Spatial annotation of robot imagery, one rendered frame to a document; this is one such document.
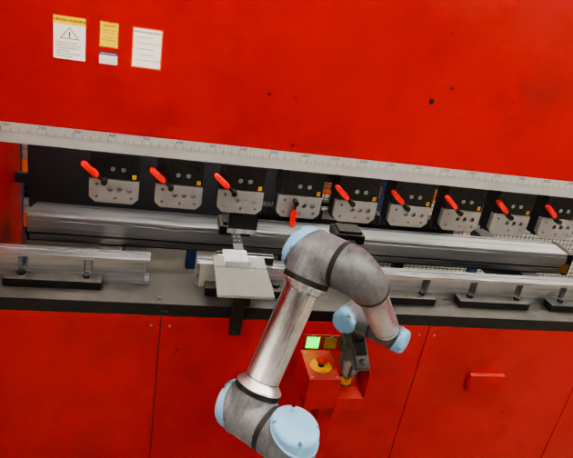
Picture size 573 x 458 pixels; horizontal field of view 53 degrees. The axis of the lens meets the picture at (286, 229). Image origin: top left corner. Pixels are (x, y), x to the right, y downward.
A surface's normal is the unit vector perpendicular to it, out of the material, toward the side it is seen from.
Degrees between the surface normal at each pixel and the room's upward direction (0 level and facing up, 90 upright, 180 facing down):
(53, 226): 90
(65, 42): 90
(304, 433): 7
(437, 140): 90
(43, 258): 90
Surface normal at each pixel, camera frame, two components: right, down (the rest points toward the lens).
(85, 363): 0.17, 0.43
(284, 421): 0.26, -0.85
